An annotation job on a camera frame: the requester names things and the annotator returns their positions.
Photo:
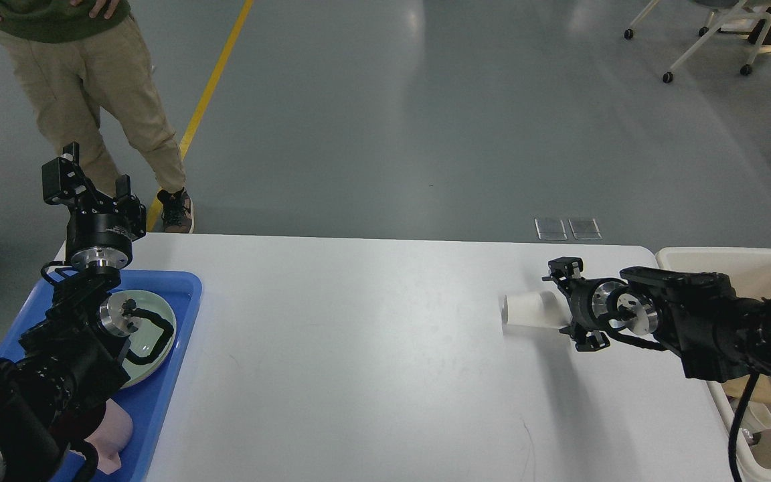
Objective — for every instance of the beige plastic bin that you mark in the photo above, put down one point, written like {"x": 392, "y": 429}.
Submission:
{"x": 707, "y": 261}

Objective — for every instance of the mint green plate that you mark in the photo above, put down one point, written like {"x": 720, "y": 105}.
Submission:
{"x": 146, "y": 340}

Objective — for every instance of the clear floor marker plate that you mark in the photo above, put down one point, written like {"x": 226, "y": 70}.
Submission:
{"x": 550, "y": 229}

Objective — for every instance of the blue plastic tray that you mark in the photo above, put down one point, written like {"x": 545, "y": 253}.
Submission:
{"x": 147, "y": 402}

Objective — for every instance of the paper cup in bin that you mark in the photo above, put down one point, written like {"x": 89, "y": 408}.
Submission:
{"x": 756, "y": 417}

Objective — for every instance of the white chair base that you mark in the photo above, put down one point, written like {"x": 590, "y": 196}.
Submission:
{"x": 752, "y": 19}

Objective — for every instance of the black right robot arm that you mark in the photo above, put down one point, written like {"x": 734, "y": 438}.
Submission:
{"x": 698, "y": 316}

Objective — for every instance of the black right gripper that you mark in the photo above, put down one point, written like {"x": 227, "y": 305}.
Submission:
{"x": 587, "y": 299}

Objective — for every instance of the person in khaki trousers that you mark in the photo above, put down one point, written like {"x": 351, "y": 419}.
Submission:
{"x": 76, "y": 59}

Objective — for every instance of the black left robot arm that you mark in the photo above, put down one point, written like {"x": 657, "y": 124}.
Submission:
{"x": 73, "y": 358}

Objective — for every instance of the pink mug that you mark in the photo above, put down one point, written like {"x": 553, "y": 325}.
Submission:
{"x": 108, "y": 428}

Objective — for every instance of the white paper cup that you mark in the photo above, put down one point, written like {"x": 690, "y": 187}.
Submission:
{"x": 533, "y": 309}

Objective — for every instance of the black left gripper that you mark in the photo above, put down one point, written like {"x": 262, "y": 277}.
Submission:
{"x": 101, "y": 230}

